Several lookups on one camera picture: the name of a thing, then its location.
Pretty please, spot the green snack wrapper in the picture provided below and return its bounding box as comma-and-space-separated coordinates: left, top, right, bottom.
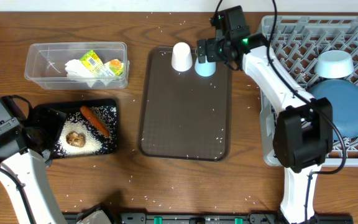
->
80, 50, 124, 77

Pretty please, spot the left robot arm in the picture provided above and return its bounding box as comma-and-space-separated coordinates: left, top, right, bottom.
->
0, 95, 114, 224

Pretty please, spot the right black cable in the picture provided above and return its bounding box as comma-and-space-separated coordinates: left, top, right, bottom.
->
211, 0, 347, 224

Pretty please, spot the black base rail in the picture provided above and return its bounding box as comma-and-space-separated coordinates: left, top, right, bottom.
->
63, 212, 354, 224

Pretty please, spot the white napkin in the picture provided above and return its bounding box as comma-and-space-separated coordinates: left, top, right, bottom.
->
65, 59, 108, 88

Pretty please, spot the white rice pile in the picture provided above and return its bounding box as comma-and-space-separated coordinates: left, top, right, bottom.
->
54, 106, 118, 158

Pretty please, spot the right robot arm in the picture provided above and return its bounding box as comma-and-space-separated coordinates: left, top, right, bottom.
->
197, 6, 333, 223

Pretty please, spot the clear plastic bin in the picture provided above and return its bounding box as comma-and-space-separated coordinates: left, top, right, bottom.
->
24, 42, 129, 90

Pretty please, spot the dark brown serving tray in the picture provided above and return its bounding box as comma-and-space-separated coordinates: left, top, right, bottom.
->
137, 47, 232, 161

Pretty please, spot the white plastic cup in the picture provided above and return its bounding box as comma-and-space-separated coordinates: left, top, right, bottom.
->
171, 42, 193, 72

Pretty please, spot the black waste tray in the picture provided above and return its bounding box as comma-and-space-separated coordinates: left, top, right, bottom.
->
39, 99, 118, 159

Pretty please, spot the light blue bowl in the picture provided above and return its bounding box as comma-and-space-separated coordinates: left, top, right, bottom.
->
314, 50, 354, 79

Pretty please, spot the orange carrot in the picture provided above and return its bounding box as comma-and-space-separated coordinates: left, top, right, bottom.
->
80, 106, 110, 138

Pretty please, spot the light blue plastic cup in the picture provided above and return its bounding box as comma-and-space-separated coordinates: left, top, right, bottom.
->
195, 58, 216, 77

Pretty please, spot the grey dishwasher rack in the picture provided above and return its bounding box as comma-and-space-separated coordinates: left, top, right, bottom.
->
258, 16, 358, 167

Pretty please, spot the dark blue plate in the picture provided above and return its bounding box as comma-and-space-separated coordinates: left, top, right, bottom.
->
308, 79, 358, 138

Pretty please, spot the golden brown food scrap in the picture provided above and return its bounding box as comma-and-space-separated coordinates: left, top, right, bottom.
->
66, 132, 86, 147

